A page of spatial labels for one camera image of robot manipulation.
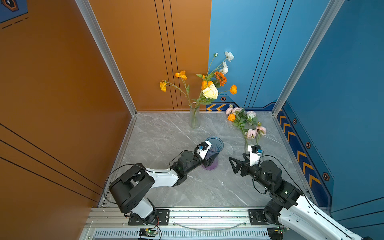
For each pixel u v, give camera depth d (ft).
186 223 2.38
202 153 2.28
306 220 1.59
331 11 2.32
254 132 3.38
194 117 3.46
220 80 2.75
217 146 2.58
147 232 2.32
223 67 2.86
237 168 2.12
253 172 2.04
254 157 2.05
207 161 2.33
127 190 1.50
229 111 3.79
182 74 2.73
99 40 2.62
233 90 2.78
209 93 2.33
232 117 3.68
